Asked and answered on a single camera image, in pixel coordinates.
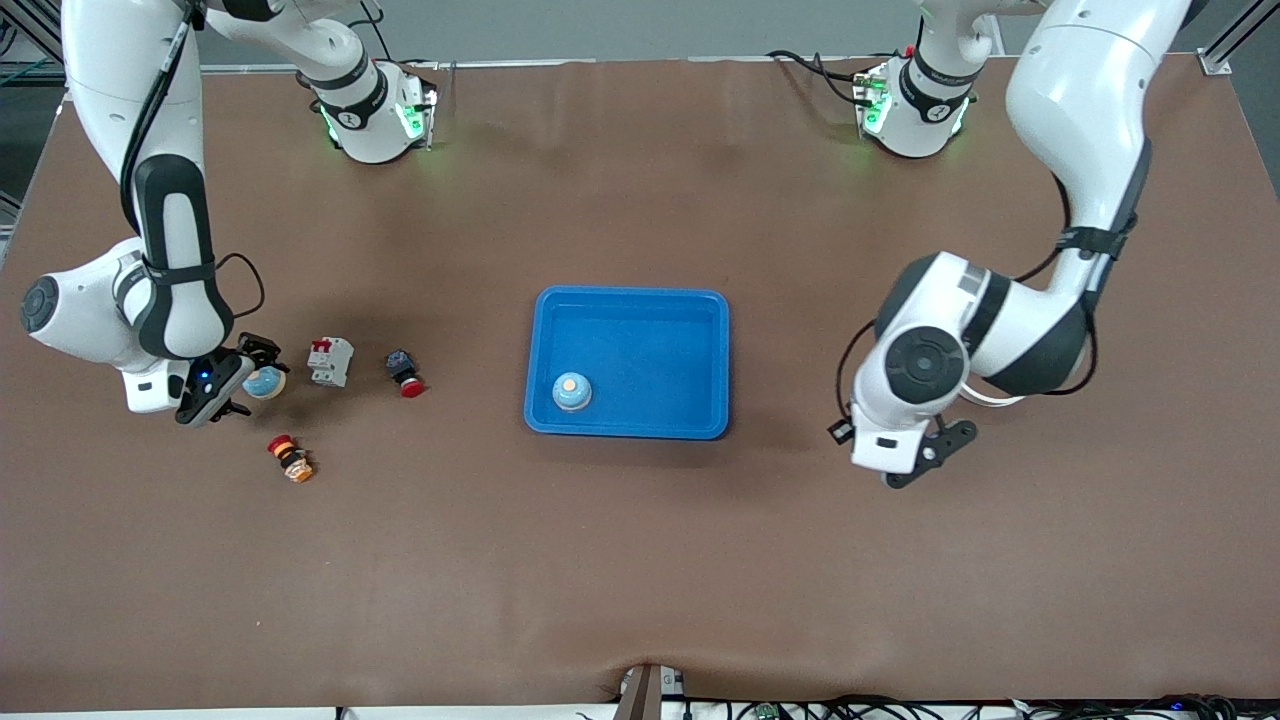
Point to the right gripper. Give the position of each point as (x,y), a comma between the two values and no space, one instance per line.
(256,350)

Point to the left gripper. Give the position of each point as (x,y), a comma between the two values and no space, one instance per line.
(833,429)

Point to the scratched light blue call bell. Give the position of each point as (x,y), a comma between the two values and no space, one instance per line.
(571,395)

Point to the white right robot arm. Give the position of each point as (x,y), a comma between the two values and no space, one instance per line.
(90,300)

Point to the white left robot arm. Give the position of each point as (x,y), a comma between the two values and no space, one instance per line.
(1080,100)

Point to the white circuit breaker red switches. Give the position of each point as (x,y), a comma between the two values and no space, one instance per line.
(330,362)

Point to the red orange striped push button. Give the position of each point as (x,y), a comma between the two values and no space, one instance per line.
(290,458)

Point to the red mushroom button black body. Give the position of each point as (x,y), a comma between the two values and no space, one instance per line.
(402,365)

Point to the blue plastic tray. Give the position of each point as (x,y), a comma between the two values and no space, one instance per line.
(640,350)

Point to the metal clamp bracket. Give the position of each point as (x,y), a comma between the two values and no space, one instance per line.
(645,695)

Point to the aluminium frame profile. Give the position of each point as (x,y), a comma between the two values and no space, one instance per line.
(1245,30)
(30,30)

